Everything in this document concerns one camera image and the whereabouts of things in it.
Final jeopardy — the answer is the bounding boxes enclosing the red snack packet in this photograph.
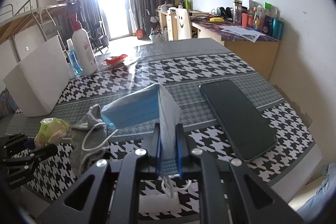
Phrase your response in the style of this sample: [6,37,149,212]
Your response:
[103,54,127,68]

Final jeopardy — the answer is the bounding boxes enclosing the metal bunk bed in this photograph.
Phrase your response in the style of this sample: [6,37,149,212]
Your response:
[1,0,78,60]

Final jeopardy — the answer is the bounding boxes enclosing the yellow banana on desk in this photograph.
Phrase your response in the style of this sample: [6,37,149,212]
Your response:
[209,17,224,23]

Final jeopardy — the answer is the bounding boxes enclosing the black smartphone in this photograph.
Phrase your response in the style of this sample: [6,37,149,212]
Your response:
[199,80,277,162]

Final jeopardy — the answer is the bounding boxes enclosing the teal cylinder bottle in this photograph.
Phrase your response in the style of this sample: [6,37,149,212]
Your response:
[272,18,284,40]

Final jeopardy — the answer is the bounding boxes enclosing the green plastic wrapper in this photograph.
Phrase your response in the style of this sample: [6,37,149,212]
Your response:
[34,118,72,148]

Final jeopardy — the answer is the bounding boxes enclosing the papers on desk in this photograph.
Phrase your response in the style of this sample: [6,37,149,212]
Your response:
[220,26,265,43]

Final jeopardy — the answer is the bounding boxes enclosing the blue liquid spray bottle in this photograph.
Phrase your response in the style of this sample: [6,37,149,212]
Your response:
[67,39,83,76]

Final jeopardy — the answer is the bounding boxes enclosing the black folding chair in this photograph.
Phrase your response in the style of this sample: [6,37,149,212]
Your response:
[89,20,108,54]

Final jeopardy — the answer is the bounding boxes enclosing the left grey curtain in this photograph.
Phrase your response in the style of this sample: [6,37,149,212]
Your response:
[56,0,106,51]

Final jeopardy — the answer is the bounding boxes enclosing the white styrofoam box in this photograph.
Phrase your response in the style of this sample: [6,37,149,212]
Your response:
[3,36,70,117]

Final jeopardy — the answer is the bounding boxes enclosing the grey sock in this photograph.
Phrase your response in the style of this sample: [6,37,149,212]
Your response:
[70,104,109,177]

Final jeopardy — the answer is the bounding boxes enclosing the wooden smiley face chair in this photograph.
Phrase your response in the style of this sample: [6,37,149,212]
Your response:
[175,8,192,40]

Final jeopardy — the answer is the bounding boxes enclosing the wooden desk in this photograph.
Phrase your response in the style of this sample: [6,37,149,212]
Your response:
[157,9,281,80]

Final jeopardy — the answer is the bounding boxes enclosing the white pump bottle red cap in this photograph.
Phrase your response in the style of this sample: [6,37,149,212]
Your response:
[69,13,97,76]

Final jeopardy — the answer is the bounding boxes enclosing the blue surgical face mask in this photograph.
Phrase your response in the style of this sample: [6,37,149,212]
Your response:
[81,82,193,198]

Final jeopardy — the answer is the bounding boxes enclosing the orange bag by door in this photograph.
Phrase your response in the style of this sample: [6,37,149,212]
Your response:
[136,30,143,40]

